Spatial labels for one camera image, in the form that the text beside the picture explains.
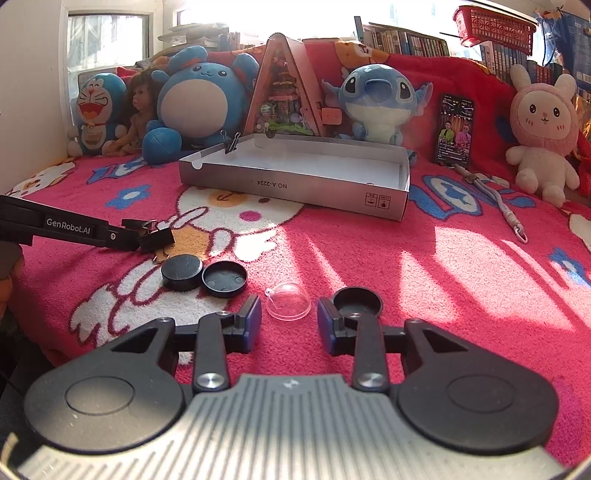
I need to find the pink triangular toy house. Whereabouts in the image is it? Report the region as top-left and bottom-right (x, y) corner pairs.
(243, 33), (329, 137)

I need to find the small black binder clip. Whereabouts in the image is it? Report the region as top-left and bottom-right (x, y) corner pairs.
(221, 130), (240, 154)

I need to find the smartphone with lit screen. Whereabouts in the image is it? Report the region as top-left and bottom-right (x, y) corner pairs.
(436, 94), (475, 168)

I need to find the black round puck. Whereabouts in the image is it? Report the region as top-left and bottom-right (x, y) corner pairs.
(160, 254), (204, 292)

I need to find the black round lid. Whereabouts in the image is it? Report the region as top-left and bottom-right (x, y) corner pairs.
(201, 260), (247, 299)
(332, 287), (383, 317)

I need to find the row of books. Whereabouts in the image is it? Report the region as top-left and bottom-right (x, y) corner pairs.
(353, 16), (450, 60)

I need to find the blue Stitch plush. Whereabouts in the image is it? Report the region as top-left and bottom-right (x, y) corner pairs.
(322, 64), (434, 147)

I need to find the brown haired doll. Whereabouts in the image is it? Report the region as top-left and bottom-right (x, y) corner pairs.
(107, 69), (161, 156)

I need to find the person's hand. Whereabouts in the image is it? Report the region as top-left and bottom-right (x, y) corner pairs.
(0, 241), (24, 318)

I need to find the clear plastic dome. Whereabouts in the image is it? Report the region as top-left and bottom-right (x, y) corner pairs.
(264, 282), (311, 322)

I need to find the white cardboard box tray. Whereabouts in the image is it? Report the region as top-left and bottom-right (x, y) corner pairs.
(178, 134), (410, 221)

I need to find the pink bunny plush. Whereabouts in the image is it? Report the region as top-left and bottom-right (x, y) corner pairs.
(506, 64), (580, 208)

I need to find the blue round mouse plush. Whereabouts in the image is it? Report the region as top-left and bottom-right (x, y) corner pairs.
(142, 45), (259, 165)

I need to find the pink red cartoon blanket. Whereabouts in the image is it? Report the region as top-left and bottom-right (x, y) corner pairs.
(4, 38), (591, 467)

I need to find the Doraemon plush toy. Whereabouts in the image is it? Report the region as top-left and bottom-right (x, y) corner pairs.
(67, 73), (126, 158)

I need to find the red plastic basket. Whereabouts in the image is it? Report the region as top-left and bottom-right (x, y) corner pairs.
(453, 5), (536, 55)

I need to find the large black binder clip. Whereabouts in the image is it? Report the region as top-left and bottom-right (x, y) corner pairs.
(121, 219), (175, 254)

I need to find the grey phone lanyard strap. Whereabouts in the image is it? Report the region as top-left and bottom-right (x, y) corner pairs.
(452, 163), (529, 244)

